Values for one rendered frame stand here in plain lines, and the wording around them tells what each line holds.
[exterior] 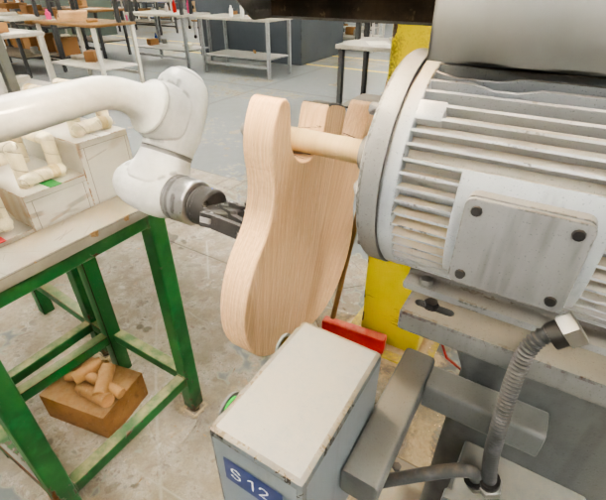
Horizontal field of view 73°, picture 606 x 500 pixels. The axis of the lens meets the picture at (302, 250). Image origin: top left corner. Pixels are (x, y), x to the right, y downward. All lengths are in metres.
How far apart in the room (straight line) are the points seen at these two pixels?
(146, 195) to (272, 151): 0.39
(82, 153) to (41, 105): 0.46
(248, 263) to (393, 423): 0.26
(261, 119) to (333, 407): 0.32
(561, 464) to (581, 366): 0.16
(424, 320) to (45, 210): 0.94
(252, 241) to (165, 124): 0.35
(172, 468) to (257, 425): 1.33
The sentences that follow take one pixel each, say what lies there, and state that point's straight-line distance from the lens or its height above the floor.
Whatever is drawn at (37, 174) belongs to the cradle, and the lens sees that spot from 1.18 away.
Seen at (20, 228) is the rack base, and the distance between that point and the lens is 1.19.
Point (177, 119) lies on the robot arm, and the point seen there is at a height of 1.22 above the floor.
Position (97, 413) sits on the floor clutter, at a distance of 1.76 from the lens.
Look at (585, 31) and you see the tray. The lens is 0.41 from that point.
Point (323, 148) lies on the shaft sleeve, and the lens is 0.57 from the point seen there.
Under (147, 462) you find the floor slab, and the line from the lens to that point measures 1.74.
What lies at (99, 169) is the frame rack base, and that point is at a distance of 1.23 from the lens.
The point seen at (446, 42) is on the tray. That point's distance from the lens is 0.43.
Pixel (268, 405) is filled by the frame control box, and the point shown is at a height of 1.12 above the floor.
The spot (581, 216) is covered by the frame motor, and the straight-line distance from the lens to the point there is 0.39.
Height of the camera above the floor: 1.44
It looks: 33 degrees down
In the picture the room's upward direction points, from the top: straight up
